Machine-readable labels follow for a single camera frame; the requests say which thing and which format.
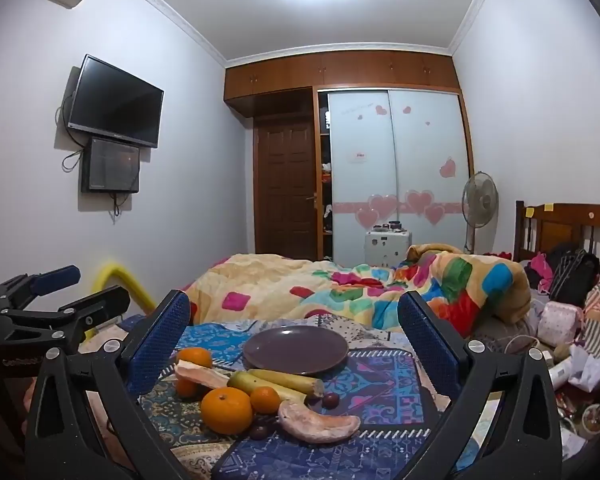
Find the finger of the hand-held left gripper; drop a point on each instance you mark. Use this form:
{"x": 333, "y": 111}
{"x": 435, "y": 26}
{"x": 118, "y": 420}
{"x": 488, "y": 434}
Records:
{"x": 97, "y": 304}
{"x": 55, "y": 278}

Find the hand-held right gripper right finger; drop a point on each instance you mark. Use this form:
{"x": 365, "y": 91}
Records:
{"x": 426, "y": 341}

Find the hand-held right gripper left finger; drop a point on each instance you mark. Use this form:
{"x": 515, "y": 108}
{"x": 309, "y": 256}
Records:
{"x": 161, "y": 340}

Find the large orange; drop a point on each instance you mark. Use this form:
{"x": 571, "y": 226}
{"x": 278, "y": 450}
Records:
{"x": 227, "y": 412}

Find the brown oval plate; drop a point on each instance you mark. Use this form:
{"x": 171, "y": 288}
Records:
{"x": 295, "y": 350}

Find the yellow banana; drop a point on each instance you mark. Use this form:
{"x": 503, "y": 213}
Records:
{"x": 290, "y": 381}

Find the small round bread roll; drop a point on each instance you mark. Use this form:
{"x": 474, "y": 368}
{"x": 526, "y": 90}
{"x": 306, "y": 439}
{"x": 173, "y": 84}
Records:
{"x": 315, "y": 425}

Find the yellow foam tube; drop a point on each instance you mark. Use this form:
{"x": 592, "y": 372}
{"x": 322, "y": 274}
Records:
{"x": 125, "y": 280}

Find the patterned blue tablecloth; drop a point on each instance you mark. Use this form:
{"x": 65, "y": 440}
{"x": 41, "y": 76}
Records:
{"x": 380, "y": 395}

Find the greenish banana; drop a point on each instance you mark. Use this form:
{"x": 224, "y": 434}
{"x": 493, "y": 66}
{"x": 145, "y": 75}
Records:
{"x": 245, "y": 382}

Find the small white cabinet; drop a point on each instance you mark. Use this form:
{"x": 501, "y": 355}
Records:
{"x": 385, "y": 247}

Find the dark red grape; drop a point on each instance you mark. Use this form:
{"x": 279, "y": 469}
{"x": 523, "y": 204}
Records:
{"x": 259, "y": 432}
{"x": 331, "y": 400}

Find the small orange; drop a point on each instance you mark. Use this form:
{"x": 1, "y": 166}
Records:
{"x": 266, "y": 400}

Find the pink clothes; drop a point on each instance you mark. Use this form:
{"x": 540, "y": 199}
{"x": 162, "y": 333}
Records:
{"x": 540, "y": 270}

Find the pink quilted bag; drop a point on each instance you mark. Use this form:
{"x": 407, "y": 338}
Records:
{"x": 560, "y": 321}

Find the colourful patchwork blanket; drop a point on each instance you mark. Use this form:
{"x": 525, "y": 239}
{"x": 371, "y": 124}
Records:
{"x": 290, "y": 280}

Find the standing fan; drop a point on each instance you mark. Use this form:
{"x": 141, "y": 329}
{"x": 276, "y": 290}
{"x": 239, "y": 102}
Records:
{"x": 480, "y": 195}

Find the black backpack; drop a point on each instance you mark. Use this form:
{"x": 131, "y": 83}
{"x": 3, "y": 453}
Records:
{"x": 575, "y": 275}

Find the wooden bed headboard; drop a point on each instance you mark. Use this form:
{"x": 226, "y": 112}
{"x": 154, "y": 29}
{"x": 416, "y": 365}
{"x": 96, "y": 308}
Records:
{"x": 565, "y": 220}

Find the brown wooden door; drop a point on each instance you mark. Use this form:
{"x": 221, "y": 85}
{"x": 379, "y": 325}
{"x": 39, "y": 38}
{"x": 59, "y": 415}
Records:
{"x": 285, "y": 185}

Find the wooden wardrobe with sliding doors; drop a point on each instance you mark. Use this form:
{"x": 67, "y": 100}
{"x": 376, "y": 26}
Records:
{"x": 360, "y": 125}

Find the small black wall monitor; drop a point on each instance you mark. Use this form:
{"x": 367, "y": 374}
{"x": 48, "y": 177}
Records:
{"x": 111, "y": 165}

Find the wall-mounted black television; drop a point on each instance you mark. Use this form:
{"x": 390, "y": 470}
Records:
{"x": 115, "y": 100}

